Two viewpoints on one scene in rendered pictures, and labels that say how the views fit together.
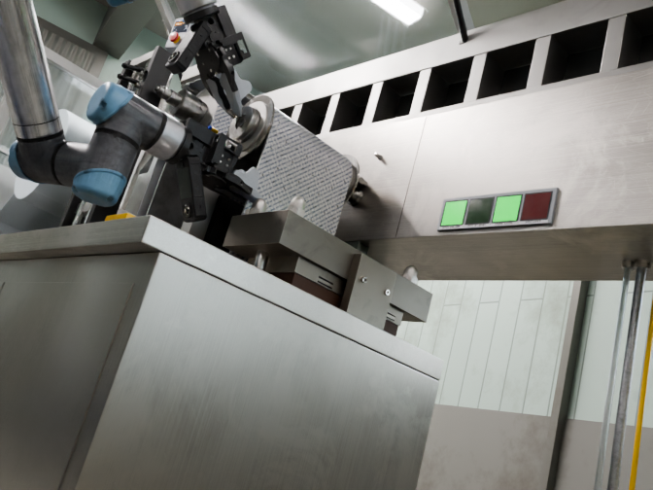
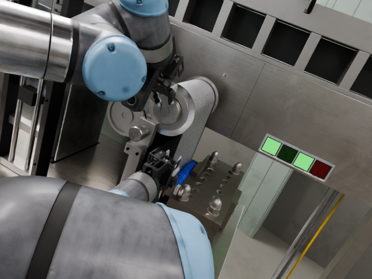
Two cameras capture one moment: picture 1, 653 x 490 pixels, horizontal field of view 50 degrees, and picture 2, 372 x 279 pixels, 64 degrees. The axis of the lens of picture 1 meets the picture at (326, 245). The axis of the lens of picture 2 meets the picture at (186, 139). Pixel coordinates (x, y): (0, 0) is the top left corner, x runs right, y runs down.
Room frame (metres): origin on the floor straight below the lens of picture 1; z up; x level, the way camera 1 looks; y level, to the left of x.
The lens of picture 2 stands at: (0.65, 0.62, 1.50)
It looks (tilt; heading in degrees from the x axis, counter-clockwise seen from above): 22 degrees down; 323
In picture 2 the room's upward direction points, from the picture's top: 22 degrees clockwise
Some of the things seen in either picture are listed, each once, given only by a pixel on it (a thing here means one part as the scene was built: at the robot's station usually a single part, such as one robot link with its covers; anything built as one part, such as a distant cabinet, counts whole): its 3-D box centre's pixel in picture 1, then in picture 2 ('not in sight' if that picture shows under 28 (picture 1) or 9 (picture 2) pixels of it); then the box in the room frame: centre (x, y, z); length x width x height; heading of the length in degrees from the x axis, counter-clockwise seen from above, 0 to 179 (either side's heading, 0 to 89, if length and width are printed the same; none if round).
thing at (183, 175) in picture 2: not in sight; (183, 174); (1.33, 0.07, 1.03); 0.21 x 0.04 x 0.03; 130
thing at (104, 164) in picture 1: (96, 168); not in sight; (1.10, 0.40, 1.01); 0.11 x 0.08 x 0.11; 66
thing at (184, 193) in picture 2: (257, 210); (185, 191); (1.21, 0.14, 1.05); 0.04 x 0.04 x 0.04
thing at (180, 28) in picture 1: (183, 35); not in sight; (1.75, 0.55, 1.66); 0.07 x 0.07 x 0.10; 57
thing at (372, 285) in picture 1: (369, 292); (231, 208); (1.22, -0.10, 0.96); 0.10 x 0.03 x 0.11; 130
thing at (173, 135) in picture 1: (163, 137); (138, 189); (1.15, 0.32, 1.11); 0.08 x 0.05 x 0.08; 40
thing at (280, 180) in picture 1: (293, 213); (186, 149); (1.35, 0.08, 1.11); 0.23 x 0.01 x 0.18; 130
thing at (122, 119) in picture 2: not in sight; (145, 108); (1.49, 0.20, 1.17); 0.26 x 0.12 x 0.12; 130
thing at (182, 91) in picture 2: (249, 127); (169, 109); (1.31, 0.22, 1.25); 0.15 x 0.01 x 0.15; 40
